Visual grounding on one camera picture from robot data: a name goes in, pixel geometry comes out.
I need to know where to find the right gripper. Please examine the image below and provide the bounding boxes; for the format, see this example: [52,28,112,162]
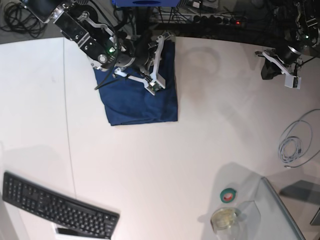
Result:
[129,31,153,73]

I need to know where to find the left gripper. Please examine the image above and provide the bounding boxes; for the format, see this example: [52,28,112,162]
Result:
[261,44,303,80]

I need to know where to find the dark blue t-shirt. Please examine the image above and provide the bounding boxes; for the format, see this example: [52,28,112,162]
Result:
[98,40,178,126]

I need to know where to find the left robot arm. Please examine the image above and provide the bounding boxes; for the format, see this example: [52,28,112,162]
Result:
[260,0,320,80]

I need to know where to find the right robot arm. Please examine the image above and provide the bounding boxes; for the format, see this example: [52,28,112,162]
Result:
[21,0,161,74]

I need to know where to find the blue box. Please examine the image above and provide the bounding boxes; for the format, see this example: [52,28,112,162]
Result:
[112,0,180,7]

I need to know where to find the black power strip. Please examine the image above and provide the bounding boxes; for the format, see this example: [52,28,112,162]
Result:
[173,13,248,27]

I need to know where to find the green and red tape roll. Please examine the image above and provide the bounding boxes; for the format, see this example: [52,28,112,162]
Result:
[219,188,237,204]

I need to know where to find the clear glass bottle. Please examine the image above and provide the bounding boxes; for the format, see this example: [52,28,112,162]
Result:
[210,207,240,240]

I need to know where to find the black computer keyboard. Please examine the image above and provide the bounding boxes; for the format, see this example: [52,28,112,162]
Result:
[2,171,120,240]

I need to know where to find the coiled grey cable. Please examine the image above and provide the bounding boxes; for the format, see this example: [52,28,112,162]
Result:
[277,108,320,169]

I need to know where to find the coiled black floor cable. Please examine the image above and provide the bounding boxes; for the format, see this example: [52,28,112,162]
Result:
[0,0,47,39]

